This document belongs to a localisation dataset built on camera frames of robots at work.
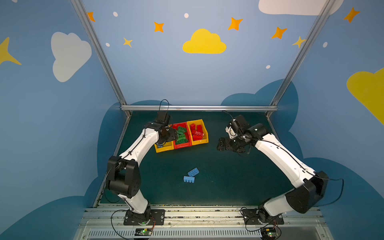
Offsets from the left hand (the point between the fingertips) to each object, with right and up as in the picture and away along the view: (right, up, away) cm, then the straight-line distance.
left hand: (173, 136), depth 89 cm
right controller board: (+49, -46, -18) cm, 70 cm away
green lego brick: (+4, -4, +12) cm, 13 cm away
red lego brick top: (+12, +5, +18) cm, 22 cm away
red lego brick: (+17, +5, +19) cm, 26 cm away
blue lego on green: (+10, -24, -5) cm, 27 cm away
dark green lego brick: (+4, +3, +17) cm, 18 cm away
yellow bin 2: (+21, -2, +14) cm, 25 cm away
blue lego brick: (-10, -7, +8) cm, 15 cm away
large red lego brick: (+16, 0, +12) cm, 20 cm away
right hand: (+29, -5, -11) cm, 32 cm away
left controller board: (-12, -45, -19) cm, 50 cm away
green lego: (+4, -1, +12) cm, 13 cm away
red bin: (+6, +8, +17) cm, 20 cm away
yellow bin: (-5, -7, +9) cm, 13 cm away
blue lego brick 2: (+12, -22, -1) cm, 25 cm away
